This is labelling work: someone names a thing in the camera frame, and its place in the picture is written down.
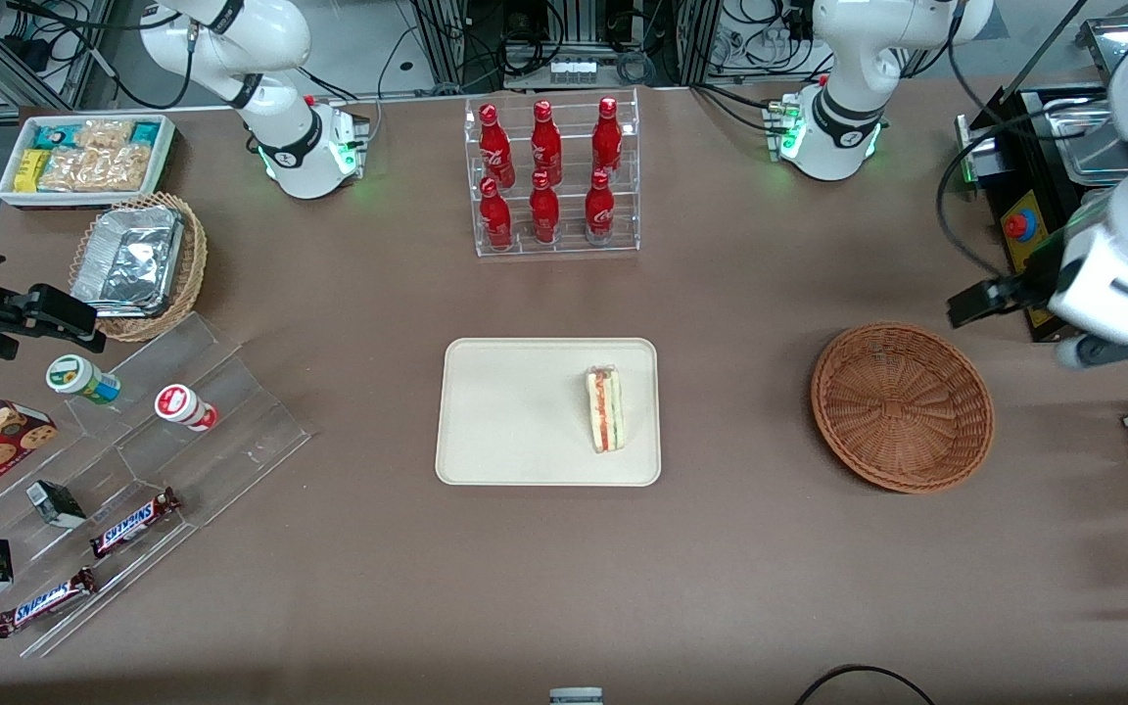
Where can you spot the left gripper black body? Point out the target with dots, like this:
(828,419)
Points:
(1026,291)

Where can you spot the triangle sandwich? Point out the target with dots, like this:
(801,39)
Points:
(605,411)

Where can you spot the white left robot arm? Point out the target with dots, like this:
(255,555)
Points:
(848,117)

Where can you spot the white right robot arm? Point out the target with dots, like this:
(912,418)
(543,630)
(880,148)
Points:
(300,147)

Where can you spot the aluminium foil tray stack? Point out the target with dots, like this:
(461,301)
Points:
(128,259)

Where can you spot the brown wicker basket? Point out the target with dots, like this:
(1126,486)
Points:
(902,406)

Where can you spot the light wicker basket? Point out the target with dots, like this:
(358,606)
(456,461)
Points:
(194,264)

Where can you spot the cream plastic tray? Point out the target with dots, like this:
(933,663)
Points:
(515,421)

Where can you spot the green lid white cup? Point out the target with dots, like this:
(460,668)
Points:
(79,377)

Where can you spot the red emergency stop button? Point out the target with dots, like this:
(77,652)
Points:
(1017,225)

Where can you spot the yellow snack packet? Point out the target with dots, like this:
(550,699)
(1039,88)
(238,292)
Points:
(30,171)

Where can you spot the black control box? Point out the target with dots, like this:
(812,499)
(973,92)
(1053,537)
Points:
(1019,147)

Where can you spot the red lid white cup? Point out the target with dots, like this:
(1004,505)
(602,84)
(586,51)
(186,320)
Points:
(182,406)

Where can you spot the clear rice cracker bag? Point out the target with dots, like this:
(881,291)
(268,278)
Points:
(104,132)
(94,168)

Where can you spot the steel pan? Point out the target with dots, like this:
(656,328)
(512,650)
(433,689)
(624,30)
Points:
(1112,34)
(1098,147)

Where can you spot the teal snack packet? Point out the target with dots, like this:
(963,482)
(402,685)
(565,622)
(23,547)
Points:
(145,133)
(55,135)

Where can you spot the white snack bin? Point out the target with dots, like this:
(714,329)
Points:
(164,157)

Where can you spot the clear acrylic stepped display stand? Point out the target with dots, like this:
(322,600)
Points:
(182,470)

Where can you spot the Snickers chocolate bar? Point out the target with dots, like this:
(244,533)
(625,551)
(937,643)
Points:
(135,522)
(43,603)

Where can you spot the red cola bottle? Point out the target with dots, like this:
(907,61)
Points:
(494,147)
(599,209)
(607,137)
(545,142)
(495,217)
(544,212)

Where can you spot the clear acrylic bottle rack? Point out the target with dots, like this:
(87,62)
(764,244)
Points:
(569,250)

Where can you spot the white power strip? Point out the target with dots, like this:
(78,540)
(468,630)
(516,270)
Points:
(572,70)

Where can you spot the small grey device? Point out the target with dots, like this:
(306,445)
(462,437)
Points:
(576,696)

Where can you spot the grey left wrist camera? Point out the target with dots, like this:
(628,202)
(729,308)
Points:
(1070,353)

